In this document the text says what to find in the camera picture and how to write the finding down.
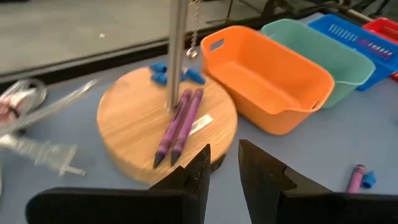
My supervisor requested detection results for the purple crayon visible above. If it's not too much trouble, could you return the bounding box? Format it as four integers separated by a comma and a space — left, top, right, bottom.
346, 164, 367, 194
152, 89, 193, 169
170, 88, 205, 167

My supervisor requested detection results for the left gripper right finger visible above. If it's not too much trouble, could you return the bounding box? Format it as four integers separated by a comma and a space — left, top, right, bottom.
238, 139, 398, 224

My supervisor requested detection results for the white shade table lamp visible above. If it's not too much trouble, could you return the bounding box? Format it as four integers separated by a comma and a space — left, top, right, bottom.
96, 0, 239, 185

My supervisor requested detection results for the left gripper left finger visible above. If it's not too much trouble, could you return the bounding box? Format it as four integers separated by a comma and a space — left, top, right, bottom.
26, 144, 211, 224

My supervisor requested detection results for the orange plastic bin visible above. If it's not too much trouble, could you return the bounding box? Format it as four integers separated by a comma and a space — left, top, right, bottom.
200, 25, 336, 136

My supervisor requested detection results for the red plastic basket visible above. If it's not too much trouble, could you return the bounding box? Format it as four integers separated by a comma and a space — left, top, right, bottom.
362, 17, 398, 82

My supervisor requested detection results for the clear lamp cord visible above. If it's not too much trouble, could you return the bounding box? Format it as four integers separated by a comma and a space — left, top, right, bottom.
0, 77, 103, 178

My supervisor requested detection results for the small blue cap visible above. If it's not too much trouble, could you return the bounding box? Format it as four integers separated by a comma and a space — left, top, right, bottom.
149, 62, 169, 74
183, 67, 206, 85
361, 170, 377, 189

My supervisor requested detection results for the blue plastic basket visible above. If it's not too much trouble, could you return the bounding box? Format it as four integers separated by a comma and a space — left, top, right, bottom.
307, 14, 398, 91

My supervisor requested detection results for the teal plastic bin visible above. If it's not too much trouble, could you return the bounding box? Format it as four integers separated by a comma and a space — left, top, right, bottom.
260, 18, 376, 109

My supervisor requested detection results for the blue-grey table mat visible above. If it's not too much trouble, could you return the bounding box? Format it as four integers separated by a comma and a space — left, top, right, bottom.
0, 12, 398, 224

